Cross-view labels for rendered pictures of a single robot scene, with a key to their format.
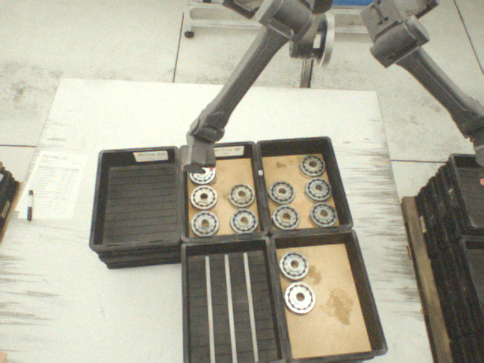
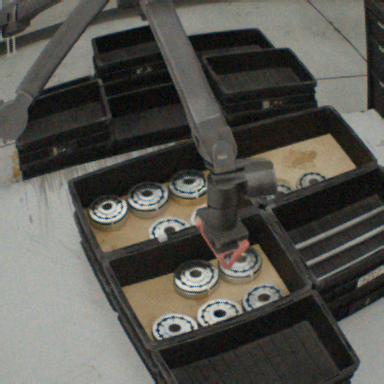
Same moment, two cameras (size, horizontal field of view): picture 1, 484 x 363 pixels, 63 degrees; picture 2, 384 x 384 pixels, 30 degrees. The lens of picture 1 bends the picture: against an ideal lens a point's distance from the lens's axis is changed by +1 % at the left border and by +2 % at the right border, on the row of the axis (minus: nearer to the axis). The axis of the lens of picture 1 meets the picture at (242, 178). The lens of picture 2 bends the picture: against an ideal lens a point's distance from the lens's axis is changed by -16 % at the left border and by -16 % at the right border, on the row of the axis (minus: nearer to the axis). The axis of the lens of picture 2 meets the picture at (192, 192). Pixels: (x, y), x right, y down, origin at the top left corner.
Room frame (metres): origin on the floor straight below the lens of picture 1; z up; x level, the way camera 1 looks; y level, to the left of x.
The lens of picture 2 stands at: (0.94, 1.23, 2.23)
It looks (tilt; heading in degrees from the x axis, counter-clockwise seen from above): 42 degrees down; 259
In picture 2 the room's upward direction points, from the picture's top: 4 degrees counter-clockwise
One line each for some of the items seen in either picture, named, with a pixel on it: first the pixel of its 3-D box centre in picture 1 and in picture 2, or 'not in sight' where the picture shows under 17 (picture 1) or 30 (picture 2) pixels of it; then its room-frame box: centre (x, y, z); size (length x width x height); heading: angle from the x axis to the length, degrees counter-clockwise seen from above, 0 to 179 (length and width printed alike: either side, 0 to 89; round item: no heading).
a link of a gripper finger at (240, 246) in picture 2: not in sight; (225, 247); (0.68, 0.16, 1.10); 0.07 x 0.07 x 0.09; 9
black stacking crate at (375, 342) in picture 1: (321, 295); (302, 166); (0.35, -0.28, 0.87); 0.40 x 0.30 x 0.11; 9
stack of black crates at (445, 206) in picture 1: (466, 210); (63, 155); (0.97, -1.17, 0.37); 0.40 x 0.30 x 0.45; 2
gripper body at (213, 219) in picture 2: (197, 151); (222, 214); (0.68, 0.14, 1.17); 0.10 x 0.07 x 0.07; 99
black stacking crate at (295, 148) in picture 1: (299, 189); (158, 212); (0.74, -0.22, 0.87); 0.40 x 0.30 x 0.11; 9
